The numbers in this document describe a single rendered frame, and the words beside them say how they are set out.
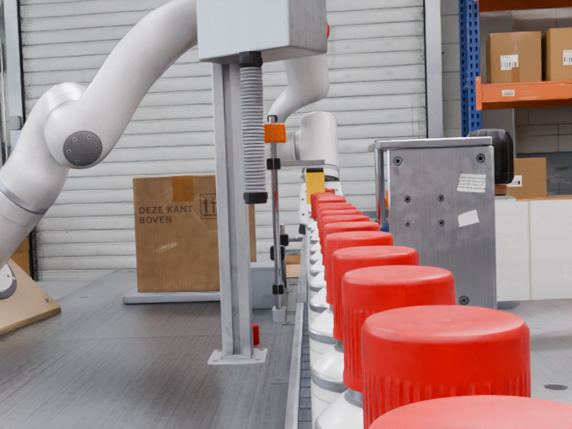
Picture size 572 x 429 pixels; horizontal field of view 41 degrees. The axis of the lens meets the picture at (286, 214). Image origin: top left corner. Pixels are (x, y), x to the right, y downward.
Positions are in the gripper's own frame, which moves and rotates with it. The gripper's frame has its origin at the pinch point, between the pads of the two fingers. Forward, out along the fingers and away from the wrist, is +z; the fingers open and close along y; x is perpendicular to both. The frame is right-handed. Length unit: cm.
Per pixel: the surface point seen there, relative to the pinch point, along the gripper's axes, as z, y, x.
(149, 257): -2.4, -40.5, 10.6
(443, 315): 38, 0, -146
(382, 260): 34, 0, -135
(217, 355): 27, -18, -40
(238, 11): -18, -12, -68
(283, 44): -11, -5, -70
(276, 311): 20.1, -8.5, -40.8
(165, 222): -9.9, -36.2, 7.5
